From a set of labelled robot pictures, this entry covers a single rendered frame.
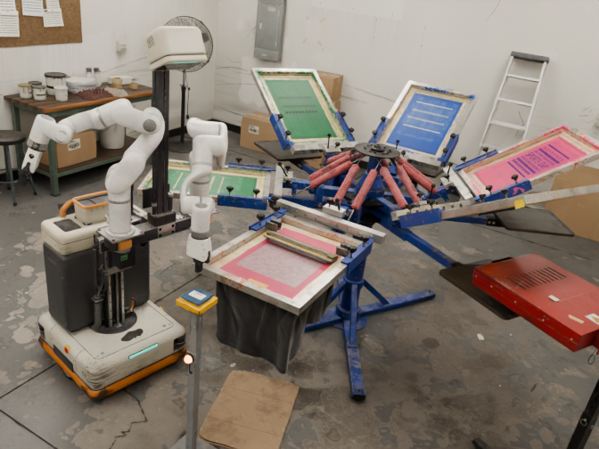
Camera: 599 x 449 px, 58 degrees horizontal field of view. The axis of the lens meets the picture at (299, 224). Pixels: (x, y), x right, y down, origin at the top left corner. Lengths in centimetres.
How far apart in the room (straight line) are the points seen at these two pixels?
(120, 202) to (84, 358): 108
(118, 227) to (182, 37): 86
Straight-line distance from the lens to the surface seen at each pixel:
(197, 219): 220
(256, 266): 268
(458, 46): 670
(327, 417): 331
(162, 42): 227
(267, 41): 760
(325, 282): 255
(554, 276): 289
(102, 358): 320
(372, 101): 708
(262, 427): 317
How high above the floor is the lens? 229
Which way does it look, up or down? 25 degrees down
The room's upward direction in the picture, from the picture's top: 7 degrees clockwise
